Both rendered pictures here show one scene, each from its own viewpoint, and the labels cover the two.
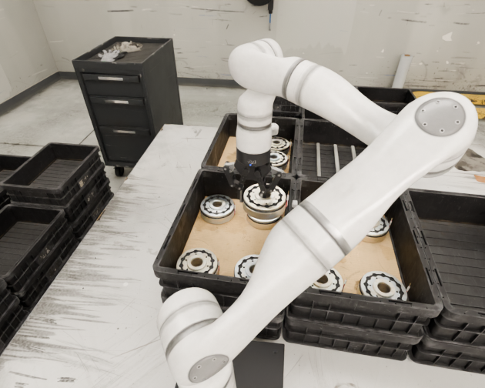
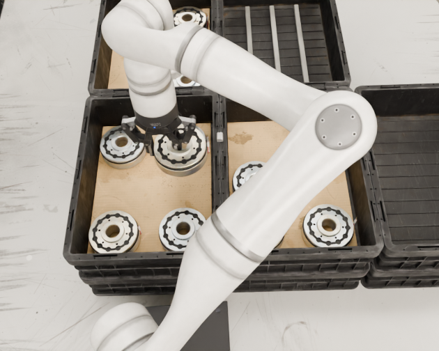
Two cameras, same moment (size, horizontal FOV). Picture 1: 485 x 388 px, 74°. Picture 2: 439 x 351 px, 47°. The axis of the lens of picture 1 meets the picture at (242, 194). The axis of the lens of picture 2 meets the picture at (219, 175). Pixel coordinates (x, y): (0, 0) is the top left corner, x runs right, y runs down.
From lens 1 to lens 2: 32 cm
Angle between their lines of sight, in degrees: 21
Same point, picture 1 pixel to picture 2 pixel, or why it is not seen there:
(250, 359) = not seen: hidden behind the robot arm
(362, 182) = (268, 200)
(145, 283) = (54, 252)
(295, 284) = (216, 299)
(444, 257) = (401, 168)
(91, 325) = (5, 314)
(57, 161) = not seen: outside the picture
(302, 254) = (218, 275)
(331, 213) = (241, 235)
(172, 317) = (106, 342)
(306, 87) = (203, 73)
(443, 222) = (406, 116)
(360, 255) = not seen: hidden behind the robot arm
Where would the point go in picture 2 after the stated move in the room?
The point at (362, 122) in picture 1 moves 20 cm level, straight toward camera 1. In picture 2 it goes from (272, 105) to (245, 240)
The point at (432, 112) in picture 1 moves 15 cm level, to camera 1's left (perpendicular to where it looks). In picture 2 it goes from (331, 123) to (205, 144)
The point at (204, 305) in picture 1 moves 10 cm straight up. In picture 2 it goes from (134, 323) to (120, 302)
